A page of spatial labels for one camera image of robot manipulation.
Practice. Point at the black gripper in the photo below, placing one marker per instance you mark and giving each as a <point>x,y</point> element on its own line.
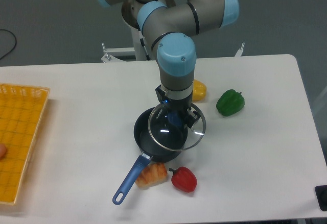
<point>179,110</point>

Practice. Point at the dark saucepan blue handle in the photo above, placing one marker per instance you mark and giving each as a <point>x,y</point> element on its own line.
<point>150,152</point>

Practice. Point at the black object table corner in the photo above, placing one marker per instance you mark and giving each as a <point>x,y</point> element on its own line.
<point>321,196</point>

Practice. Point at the red bell pepper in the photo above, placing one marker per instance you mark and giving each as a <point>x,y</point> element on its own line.
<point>183,179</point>

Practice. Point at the yellow woven basket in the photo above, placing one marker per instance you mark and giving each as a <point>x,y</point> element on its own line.
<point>22,109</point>

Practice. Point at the green bell pepper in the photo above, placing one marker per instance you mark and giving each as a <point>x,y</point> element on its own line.
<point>230,103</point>

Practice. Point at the yellow bell pepper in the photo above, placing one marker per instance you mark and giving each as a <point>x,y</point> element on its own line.
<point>199,91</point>

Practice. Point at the croissant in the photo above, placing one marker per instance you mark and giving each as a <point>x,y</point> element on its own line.
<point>153,174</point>

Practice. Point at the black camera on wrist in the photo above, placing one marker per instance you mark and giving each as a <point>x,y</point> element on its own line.
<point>160,94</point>

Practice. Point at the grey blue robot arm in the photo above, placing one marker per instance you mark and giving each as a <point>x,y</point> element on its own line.
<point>168,33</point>

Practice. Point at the glass lid blue knob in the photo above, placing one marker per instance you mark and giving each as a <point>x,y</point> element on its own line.
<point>175,136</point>

